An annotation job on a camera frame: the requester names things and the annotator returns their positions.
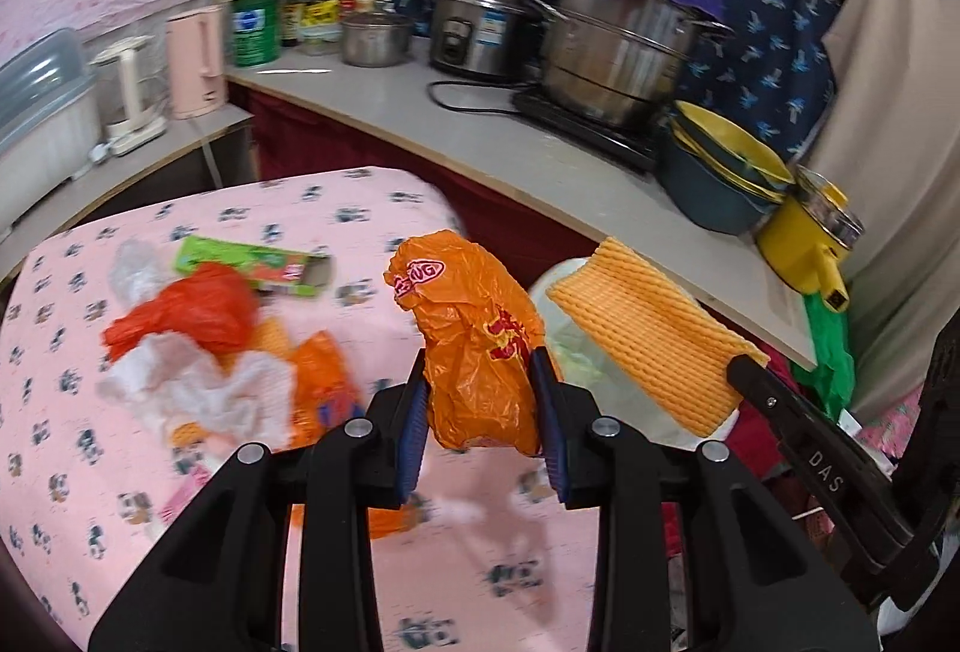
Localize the green tin can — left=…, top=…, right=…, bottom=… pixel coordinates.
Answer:
left=229, top=0, right=284, bottom=69

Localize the black power cable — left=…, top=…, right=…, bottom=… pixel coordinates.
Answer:
left=426, top=80, right=526, bottom=114

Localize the steel rice cooker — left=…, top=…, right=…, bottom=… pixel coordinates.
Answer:
left=429, top=0, right=537, bottom=83

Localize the clear plastic bag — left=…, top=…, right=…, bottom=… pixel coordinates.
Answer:
left=109, top=238, right=181, bottom=300

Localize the beige curtain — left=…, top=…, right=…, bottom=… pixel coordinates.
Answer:
left=787, top=0, right=960, bottom=420

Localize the green cardboard box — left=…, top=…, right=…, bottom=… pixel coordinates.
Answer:
left=174, top=237, right=332, bottom=300

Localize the yellow electric pot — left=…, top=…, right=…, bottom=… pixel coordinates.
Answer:
left=754, top=164, right=867, bottom=315

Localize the green plastic bag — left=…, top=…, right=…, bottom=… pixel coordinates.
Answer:
left=795, top=292, right=856, bottom=420

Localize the large steel steamer pot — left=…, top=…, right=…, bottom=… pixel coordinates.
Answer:
left=525, top=0, right=732, bottom=131

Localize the small steel pot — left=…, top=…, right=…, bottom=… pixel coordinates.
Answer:
left=341, top=10, right=415, bottom=69

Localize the navy printed cloth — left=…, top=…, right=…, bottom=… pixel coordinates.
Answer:
left=367, top=0, right=841, bottom=165

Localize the blue yellow plastic basin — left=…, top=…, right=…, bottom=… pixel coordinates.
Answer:
left=656, top=122, right=781, bottom=237
left=671, top=100, right=796, bottom=192

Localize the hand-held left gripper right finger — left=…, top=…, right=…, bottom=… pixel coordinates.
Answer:
left=529, top=348, right=882, bottom=652

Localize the white tissue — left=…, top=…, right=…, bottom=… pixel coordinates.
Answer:
left=97, top=333, right=297, bottom=450

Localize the orange foam net sleeve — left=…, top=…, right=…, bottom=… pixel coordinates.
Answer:
left=546, top=237, right=771, bottom=439

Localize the white plastic storage container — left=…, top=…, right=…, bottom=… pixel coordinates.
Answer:
left=0, top=28, right=102, bottom=203

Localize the red plastic bag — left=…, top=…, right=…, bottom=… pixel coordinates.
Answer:
left=103, top=263, right=260, bottom=364

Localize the black induction cooker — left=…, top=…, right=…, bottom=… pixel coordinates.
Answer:
left=511, top=85, right=668, bottom=177

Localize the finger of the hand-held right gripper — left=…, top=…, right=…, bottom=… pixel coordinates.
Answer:
left=724, top=355, right=922, bottom=576

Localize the orange snack packet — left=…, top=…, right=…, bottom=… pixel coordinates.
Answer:
left=289, top=331, right=368, bottom=450

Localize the white electric blender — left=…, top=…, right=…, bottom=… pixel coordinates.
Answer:
left=90, top=35, right=170, bottom=158

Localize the orange plastic bag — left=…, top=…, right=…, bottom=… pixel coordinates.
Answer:
left=384, top=230, right=547, bottom=458

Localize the pink electric kettle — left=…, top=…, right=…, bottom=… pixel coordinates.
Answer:
left=165, top=7, right=230, bottom=120

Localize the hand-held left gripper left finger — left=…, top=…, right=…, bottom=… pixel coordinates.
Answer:
left=88, top=352, right=432, bottom=652

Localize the pink printed tablecloth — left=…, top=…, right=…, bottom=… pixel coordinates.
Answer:
left=0, top=168, right=676, bottom=652

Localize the white lined trash bin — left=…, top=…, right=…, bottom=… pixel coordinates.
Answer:
left=529, top=258, right=743, bottom=454

